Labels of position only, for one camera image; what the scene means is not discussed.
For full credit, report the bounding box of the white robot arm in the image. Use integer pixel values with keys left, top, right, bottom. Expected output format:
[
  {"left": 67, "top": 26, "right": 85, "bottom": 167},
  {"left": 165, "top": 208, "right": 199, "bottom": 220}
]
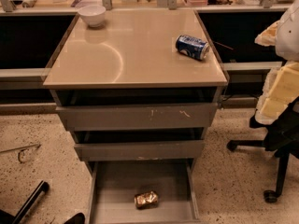
[{"left": 254, "top": 0, "right": 299, "bottom": 125}]

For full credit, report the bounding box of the grey top drawer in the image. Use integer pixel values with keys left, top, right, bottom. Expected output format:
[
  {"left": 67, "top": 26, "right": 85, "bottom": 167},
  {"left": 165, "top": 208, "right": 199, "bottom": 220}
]
[{"left": 57, "top": 103, "right": 217, "bottom": 131}]

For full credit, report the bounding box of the grey drawer cabinet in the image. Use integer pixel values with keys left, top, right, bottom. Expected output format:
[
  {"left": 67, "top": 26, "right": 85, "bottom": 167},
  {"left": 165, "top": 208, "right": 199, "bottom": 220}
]
[{"left": 42, "top": 7, "right": 229, "bottom": 224}]

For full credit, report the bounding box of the grey middle drawer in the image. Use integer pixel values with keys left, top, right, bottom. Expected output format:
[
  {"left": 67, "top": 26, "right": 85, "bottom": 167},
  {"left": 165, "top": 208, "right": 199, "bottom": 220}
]
[{"left": 74, "top": 140, "right": 205, "bottom": 161}]

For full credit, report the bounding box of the blue soda can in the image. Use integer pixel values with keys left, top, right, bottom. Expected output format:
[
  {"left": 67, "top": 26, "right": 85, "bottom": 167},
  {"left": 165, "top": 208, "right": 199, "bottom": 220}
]
[{"left": 176, "top": 35, "right": 209, "bottom": 61}]

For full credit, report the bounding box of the grey open bottom drawer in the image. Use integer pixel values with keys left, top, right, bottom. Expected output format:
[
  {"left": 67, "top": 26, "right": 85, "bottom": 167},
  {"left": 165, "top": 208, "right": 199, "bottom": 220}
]
[{"left": 85, "top": 160, "right": 200, "bottom": 224}]

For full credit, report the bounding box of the white ceramic bowl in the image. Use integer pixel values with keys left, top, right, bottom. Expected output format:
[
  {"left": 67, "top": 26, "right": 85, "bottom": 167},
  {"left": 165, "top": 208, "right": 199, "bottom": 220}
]
[{"left": 78, "top": 5, "right": 106, "bottom": 27}]

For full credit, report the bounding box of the black chair base tip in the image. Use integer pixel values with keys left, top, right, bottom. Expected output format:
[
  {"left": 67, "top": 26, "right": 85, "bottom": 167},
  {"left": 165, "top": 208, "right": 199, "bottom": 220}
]
[{"left": 64, "top": 213, "right": 85, "bottom": 224}]

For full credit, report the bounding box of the black office chair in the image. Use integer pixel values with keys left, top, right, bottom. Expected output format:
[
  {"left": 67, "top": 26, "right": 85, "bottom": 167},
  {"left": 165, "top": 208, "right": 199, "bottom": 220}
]
[{"left": 226, "top": 97, "right": 299, "bottom": 203}]

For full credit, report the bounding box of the metal hook on floor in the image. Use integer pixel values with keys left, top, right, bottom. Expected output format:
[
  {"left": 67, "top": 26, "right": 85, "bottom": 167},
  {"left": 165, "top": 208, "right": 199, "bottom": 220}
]
[{"left": 0, "top": 144, "right": 41, "bottom": 163}]

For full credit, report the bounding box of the black chair leg left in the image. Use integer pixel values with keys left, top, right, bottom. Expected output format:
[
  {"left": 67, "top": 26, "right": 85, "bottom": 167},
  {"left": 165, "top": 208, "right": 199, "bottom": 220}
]
[{"left": 0, "top": 181, "right": 50, "bottom": 224}]

